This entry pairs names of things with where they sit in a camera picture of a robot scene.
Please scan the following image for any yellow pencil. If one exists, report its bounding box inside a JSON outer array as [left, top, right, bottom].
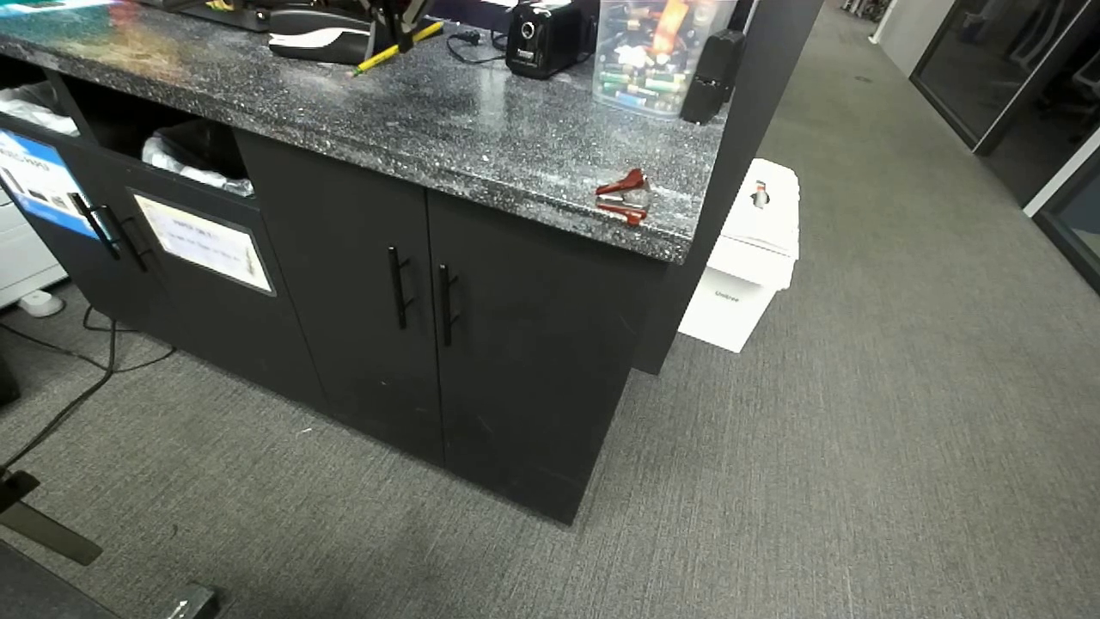
[[349, 22, 444, 76]]

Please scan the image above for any black wall mounted device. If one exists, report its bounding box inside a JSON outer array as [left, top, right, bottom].
[[681, 32, 746, 125]]

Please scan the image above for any black cabinet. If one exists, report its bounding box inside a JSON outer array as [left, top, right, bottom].
[[0, 54, 827, 528]]

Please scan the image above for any blue recycling sign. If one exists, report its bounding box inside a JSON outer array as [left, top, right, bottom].
[[0, 129, 100, 242]]

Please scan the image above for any white paper shredder bin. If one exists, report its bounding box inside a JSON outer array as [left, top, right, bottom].
[[681, 157, 799, 355]]

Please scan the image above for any white cabinet label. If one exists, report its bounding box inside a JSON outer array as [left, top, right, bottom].
[[134, 195, 271, 291]]

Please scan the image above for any black power cable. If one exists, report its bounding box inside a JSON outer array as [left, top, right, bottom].
[[444, 27, 511, 70]]

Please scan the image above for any trash bin liner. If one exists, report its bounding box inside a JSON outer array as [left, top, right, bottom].
[[142, 119, 253, 195]]

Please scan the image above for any red staple remover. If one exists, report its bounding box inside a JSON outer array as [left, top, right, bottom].
[[593, 168, 649, 227]]

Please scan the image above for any black cabinet door handle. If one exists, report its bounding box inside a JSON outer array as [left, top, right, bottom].
[[435, 262, 463, 347], [385, 244, 417, 329]]

